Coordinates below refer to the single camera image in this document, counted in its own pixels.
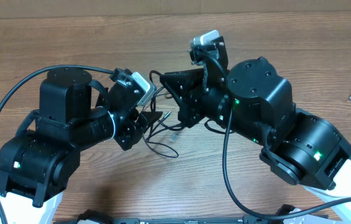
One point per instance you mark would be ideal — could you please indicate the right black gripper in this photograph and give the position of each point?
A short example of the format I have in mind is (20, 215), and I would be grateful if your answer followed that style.
(185, 86)

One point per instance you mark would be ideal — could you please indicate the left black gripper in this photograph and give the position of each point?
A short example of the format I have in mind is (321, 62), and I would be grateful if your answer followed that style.
(134, 131)

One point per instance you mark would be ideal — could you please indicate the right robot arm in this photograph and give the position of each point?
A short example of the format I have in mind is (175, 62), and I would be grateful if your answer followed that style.
(252, 100)

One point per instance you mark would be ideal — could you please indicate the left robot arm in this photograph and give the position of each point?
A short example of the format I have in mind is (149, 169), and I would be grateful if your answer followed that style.
(75, 113)

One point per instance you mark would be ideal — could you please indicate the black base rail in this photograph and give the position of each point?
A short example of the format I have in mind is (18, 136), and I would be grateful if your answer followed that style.
(247, 219)

